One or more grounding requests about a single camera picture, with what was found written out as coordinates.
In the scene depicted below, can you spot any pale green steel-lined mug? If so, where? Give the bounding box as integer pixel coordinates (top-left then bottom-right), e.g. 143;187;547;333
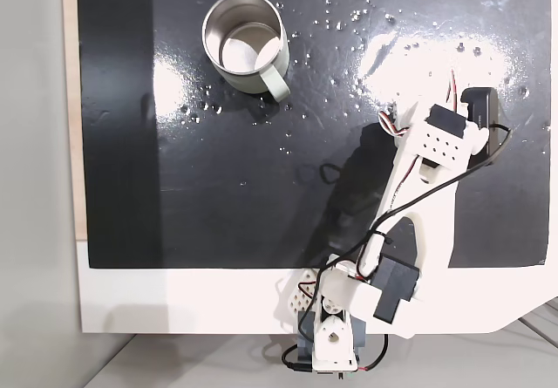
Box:
201;0;292;103

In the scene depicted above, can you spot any red white servo wire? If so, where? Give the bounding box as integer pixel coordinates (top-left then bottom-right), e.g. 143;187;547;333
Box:
377;109;412;140

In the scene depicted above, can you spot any black camera box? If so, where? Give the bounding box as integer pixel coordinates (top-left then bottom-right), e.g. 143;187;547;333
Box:
459;86;501;169

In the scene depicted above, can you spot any white base board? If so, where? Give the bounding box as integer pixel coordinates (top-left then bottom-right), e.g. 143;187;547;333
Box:
76;238;558;337

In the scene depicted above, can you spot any glossy black table mat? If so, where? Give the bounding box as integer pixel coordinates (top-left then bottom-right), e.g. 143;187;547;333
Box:
76;0;551;271

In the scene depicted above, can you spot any black camera cable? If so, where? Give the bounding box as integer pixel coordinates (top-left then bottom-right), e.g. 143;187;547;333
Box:
281;121;514;375

